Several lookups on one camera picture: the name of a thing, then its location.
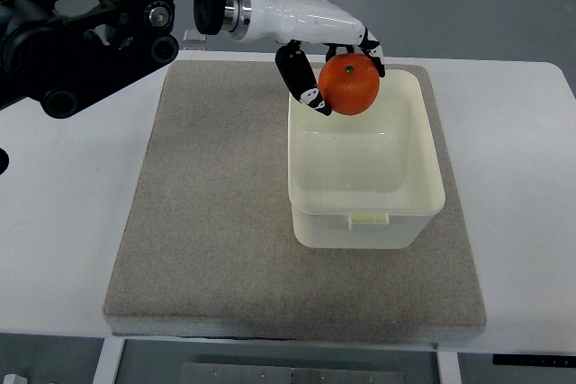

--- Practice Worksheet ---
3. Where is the white table leg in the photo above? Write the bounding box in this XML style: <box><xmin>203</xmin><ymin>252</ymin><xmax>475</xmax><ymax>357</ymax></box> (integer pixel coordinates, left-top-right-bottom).
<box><xmin>436</xmin><ymin>349</ymin><xmax>463</xmax><ymax>384</ymax></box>
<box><xmin>93</xmin><ymin>336</ymin><xmax>125</xmax><ymax>384</ymax></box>

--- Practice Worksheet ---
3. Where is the grey foam mat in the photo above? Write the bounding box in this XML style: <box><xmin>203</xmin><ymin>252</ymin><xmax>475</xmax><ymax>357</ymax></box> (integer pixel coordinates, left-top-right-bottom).
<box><xmin>103</xmin><ymin>61</ymin><xmax>486</xmax><ymax>344</ymax></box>

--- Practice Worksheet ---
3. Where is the cream plastic box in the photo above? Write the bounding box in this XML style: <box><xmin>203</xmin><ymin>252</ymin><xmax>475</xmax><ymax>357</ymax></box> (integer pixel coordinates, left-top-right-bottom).
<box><xmin>288</xmin><ymin>65</ymin><xmax>446</xmax><ymax>249</ymax></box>

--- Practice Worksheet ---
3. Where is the orange fruit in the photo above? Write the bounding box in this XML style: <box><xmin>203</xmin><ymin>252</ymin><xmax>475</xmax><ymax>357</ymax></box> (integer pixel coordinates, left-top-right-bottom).
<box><xmin>318</xmin><ymin>53</ymin><xmax>380</xmax><ymax>116</ymax></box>

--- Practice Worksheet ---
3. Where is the white table leg left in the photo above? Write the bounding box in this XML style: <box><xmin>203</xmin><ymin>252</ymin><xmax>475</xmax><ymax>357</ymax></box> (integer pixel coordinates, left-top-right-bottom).
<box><xmin>93</xmin><ymin>336</ymin><xmax>125</xmax><ymax>384</ymax></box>

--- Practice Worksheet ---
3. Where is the small clear floor plate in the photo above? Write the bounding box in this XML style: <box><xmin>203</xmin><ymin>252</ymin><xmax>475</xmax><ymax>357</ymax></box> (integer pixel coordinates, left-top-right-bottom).
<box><xmin>183</xmin><ymin>28</ymin><xmax>206</xmax><ymax>45</ymax></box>

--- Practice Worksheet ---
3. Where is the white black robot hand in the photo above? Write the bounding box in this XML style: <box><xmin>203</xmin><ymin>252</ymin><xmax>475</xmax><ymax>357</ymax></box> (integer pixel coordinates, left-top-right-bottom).
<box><xmin>223</xmin><ymin>0</ymin><xmax>386</xmax><ymax>116</ymax></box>

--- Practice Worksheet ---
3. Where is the black control panel strip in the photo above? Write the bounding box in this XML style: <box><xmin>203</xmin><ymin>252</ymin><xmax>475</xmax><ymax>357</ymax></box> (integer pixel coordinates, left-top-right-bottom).
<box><xmin>492</xmin><ymin>353</ymin><xmax>576</xmax><ymax>369</ymax></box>

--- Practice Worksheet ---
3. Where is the small white block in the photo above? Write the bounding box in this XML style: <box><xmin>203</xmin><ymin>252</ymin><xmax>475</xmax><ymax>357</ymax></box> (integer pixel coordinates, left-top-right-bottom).
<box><xmin>3</xmin><ymin>373</ymin><xmax>28</xmax><ymax>384</ymax></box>

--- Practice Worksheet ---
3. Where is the white table leg right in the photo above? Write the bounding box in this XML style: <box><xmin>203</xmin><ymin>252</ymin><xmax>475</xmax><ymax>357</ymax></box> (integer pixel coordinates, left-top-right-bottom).
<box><xmin>436</xmin><ymin>349</ymin><xmax>463</xmax><ymax>384</ymax></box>

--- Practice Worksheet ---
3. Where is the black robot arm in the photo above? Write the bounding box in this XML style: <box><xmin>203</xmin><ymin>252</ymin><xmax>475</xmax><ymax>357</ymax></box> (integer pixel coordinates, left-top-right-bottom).
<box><xmin>1</xmin><ymin>0</ymin><xmax>385</xmax><ymax>119</ymax></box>

